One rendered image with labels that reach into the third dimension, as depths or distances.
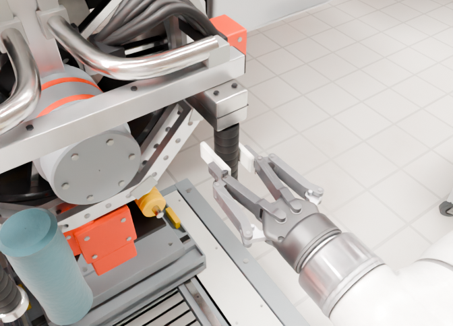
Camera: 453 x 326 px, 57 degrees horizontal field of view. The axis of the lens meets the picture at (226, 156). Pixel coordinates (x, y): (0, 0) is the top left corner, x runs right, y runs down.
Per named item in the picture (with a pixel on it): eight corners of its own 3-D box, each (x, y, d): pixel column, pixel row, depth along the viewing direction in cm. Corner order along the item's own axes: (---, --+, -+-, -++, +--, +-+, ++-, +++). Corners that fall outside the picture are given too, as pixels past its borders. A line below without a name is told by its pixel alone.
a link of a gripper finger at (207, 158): (230, 182, 61) (226, 185, 60) (204, 154, 65) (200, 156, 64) (231, 168, 58) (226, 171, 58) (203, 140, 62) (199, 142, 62)
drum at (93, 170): (98, 110, 77) (79, 42, 67) (152, 183, 65) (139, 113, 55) (21, 141, 72) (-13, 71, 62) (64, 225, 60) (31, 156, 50)
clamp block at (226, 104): (212, 86, 63) (210, 55, 59) (247, 119, 57) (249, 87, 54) (182, 98, 61) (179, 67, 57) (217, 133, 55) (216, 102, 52)
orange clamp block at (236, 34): (187, 58, 83) (225, 44, 87) (209, 77, 79) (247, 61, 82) (185, 25, 78) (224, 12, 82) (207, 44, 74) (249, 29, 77)
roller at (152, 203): (118, 144, 114) (114, 128, 110) (172, 217, 97) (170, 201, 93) (99, 153, 112) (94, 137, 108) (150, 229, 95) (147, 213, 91)
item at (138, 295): (153, 196, 153) (149, 178, 146) (206, 269, 132) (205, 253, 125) (12, 266, 133) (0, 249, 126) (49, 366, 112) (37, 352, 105)
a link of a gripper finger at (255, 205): (286, 232, 55) (279, 238, 55) (225, 186, 61) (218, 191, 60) (289, 213, 52) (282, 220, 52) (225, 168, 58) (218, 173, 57)
